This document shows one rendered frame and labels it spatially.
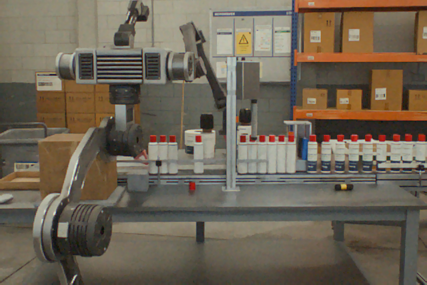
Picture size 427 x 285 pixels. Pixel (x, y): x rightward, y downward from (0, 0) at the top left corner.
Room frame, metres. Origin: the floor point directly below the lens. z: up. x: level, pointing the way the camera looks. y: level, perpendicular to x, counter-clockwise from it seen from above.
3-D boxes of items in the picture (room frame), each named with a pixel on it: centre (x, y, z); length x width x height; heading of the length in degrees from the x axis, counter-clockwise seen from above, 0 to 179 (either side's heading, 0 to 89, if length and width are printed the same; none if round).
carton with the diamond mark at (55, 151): (2.29, 0.65, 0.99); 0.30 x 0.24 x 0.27; 90
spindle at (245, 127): (3.20, -0.18, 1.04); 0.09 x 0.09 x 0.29
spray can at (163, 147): (2.60, 0.29, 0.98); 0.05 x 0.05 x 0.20
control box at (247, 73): (2.52, -0.13, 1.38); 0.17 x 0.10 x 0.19; 146
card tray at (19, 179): (2.58, 0.98, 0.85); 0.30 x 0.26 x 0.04; 91
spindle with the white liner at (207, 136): (2.88, 0.06, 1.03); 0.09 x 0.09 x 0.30
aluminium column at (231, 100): (2.46, -0.07, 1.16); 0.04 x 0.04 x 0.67; 1
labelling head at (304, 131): (2.70, -0.44, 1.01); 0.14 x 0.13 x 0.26; 91
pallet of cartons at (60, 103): (6.30, 1.62, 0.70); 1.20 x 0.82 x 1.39; 86
